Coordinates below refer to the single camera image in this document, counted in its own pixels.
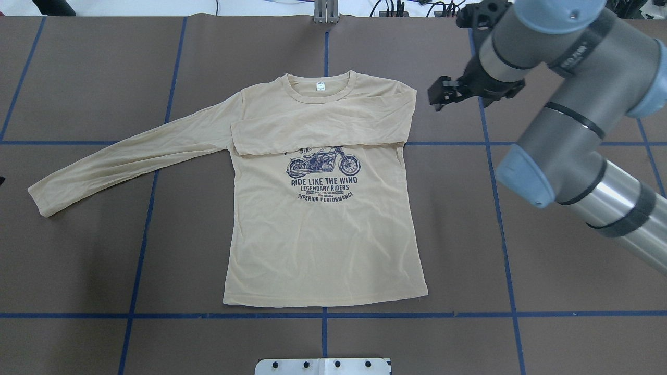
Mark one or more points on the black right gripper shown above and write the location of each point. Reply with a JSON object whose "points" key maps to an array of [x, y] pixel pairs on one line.
{"points": [[473, 79]]}

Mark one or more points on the beige long-sleeve graphic shirt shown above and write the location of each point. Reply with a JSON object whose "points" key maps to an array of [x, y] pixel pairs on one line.
{"points": [[321, 206]]}

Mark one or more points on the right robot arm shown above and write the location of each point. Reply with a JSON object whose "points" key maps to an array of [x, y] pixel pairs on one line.
{"points": [[610, 70]]}

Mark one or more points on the aluminium frame post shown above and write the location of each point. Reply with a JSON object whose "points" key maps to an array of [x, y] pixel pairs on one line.
{"points": [[326, 12]]}

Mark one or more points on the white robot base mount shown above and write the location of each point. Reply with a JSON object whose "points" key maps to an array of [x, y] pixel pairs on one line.
{"points": [[372, 365]]}

